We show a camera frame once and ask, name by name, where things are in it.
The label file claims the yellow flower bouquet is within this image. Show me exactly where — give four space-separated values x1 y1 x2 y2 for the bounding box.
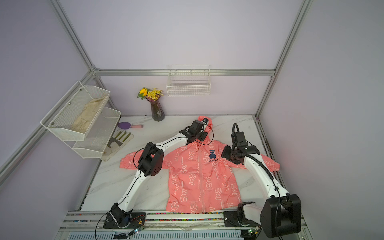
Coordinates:
137 88 164 102

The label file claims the beige green work glove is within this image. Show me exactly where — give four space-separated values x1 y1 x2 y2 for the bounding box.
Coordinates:
101 131 134 162

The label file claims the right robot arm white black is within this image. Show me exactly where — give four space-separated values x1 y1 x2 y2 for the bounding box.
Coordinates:
222 124 302 239

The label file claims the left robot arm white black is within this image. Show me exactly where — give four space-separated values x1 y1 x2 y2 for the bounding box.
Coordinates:
107 117 211 229

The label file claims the beige cloth in bin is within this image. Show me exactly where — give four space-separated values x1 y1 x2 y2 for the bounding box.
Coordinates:
71 96 106 134

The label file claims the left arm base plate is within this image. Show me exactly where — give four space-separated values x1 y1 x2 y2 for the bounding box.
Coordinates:
103 212 147 229

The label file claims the white mesh lower shelf bin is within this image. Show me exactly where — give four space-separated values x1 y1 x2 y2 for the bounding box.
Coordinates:
71 107 121 159

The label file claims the white mesh upper shelf bin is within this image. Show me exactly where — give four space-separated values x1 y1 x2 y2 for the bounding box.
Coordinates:
40 82 110 142

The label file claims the dark glass vase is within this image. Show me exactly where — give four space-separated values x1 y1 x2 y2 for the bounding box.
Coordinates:
150 100 165 122

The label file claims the purple pink hairbrush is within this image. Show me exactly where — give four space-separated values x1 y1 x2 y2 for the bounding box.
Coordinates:
117 122 144 130

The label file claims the aluminium rail front frame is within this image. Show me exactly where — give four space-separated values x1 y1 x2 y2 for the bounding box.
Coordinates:
58 207 308 233

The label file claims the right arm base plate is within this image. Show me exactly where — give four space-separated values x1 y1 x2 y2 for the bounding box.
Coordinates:
223 211 261 227

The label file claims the white mesh shelf bin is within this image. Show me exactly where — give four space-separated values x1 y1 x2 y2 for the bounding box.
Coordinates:
40 82 110 142
71 107 121 159

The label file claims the white wire wall basket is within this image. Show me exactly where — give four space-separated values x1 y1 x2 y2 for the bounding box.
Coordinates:
167 65 211 97

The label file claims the pink hooded jacket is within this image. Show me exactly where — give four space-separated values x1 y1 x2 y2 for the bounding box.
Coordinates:
119 116 280 214

